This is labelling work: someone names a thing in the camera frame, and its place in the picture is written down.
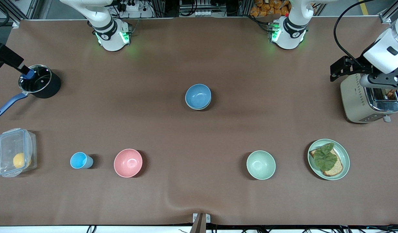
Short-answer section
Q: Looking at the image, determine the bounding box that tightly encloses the pale green plate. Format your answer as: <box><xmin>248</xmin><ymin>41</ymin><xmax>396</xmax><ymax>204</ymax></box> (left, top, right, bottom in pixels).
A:
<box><xmin>307</xmin><ymin>139</ymin><xmax>350</xmax><ymax>181</ymax></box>

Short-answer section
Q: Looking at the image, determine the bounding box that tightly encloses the cream and chrome toaster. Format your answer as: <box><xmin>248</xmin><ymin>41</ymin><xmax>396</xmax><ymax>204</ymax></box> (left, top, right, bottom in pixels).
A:
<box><xmin>340</xmin><ymin>74</ymin><xmax>398</xmax><ymax>124</ymax></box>

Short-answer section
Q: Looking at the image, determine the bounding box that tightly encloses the light blue cup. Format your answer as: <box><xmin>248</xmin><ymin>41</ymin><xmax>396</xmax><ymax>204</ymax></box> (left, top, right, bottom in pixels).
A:
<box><xmin>70</xmin><ymin>152</ymin><xmax>94</xmax><ymax>169</ymax></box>

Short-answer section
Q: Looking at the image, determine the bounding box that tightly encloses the bag of orange fruit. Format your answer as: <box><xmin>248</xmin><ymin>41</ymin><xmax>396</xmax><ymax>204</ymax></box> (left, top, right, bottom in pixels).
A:
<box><xmin>250</xmin><ymin>0</ymin><xmax>292</xmax><ymax>17</ymax></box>

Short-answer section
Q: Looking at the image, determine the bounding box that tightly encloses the pink bowl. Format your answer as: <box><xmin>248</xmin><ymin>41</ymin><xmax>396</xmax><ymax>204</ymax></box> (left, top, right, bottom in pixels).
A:
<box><xmin>114</xmin><ymin>149</ymin><xmax>143</xmax><ymax>178</ymax></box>

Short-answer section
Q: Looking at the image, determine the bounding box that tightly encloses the blue bowl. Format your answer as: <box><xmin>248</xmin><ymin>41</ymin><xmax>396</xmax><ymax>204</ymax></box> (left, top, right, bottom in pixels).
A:
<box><xmin>185</xmin><ymin>84</ymin><xmax>212</xmax><ymax>109</ymax></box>

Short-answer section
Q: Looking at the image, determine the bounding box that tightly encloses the brown bread slice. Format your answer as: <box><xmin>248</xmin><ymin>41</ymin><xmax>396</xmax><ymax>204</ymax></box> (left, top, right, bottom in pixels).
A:
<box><xmin>309</xmin><ymin>147</ymin><xmax>344</xmax><ymax>177</ymax></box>

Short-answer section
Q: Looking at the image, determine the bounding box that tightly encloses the green lettuce leaf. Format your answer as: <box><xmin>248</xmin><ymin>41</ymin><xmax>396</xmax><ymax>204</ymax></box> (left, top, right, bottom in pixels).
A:
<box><xmin>313</xmin><ymin>143</ymin><xmax>338</xmax><ymax>171</ymax></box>

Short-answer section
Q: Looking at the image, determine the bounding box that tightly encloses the pale mint green bowl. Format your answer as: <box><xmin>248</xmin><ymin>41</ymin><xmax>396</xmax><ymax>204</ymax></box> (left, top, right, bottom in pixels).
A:
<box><xmin>246</xmin><ymin>150</ymin><xmax>276</xmax><ymax>180</ymax></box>

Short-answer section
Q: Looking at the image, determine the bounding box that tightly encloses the glass lid with blue knob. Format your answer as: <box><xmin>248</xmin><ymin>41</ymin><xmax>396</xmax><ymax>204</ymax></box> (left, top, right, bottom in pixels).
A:
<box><xmin>18</xmin><ymin>65</ymin><xmax>52</xmax><ymax>93</ymax></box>

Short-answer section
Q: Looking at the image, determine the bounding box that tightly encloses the large white power strip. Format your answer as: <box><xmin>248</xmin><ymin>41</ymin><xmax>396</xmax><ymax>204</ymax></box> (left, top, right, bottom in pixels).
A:
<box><xmin>116</xmin><ymin>0</ymin><xmax>154</xmax><ymax>18</ymax></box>

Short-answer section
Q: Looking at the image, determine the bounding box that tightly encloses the black pot with blue handle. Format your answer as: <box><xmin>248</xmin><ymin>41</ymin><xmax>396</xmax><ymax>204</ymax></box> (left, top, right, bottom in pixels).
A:
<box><xmin>0</xmin><ymin>64</ymin><xmax>61</xmax><ymax>117</ymax></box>

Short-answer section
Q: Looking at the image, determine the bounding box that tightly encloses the aluminium frame profile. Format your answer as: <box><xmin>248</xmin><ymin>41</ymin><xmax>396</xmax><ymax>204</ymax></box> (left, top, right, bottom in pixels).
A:
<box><xmin>0</xmin><ymin>0</ymin><xmax>38</xmax><ymax>28</ymax></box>
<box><xmin>380</xmin><ymin>0</ymin><xmax>398</xmax><ymax>24</ymax></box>

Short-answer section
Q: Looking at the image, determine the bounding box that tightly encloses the dull green bowl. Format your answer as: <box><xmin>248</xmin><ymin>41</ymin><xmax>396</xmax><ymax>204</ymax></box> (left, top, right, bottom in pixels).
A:
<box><xmin>185</xmin><ymin>97</ymin><xmax>212</xmax><ymax>111</ymax></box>

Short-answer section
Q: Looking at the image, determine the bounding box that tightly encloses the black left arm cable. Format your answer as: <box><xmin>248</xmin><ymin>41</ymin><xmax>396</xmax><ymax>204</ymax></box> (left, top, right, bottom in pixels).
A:
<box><xmin>333</xmin><ymin>0</ymin><xmax>377</xmax><ymax>67</ymax></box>

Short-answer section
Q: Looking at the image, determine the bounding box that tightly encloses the yellow lemon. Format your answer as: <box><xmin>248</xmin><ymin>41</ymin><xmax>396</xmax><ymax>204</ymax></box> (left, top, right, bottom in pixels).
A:
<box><xmin>13</xmin><ymin>153</ymin><xmax>32</xmax><ymax>169</ymax></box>

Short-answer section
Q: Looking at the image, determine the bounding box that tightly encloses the brown table cloth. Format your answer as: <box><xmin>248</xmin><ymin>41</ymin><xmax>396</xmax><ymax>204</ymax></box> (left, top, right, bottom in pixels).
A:
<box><xmin>0</xmin><ymin>16</ymin><xmax>398</xmax><ymax>226</ymax></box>

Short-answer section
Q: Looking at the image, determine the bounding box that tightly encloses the metal table edge bracket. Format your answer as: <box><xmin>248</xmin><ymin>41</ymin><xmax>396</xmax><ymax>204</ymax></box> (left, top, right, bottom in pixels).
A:
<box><xmin>193</xmin><ymin>213</ymin><xmax>211</xmax><ymax>233</ymax></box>

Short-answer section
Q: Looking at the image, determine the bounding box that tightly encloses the clear plastic lidded container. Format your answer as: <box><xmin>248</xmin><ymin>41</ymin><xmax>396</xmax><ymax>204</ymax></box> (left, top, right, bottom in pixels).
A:
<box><xmin>0</xmin><ymin>128</ymin><xmax>38</xmax><ymax>178</ymax></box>

